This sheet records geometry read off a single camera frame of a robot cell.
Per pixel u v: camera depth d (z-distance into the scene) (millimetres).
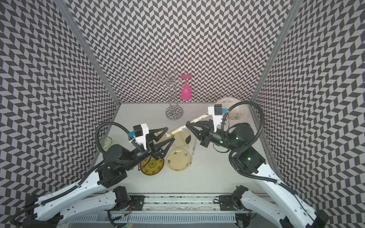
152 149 492
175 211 712
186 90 990
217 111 450
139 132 457
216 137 476
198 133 516
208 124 484
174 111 983
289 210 382
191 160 866
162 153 502
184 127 515
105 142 961
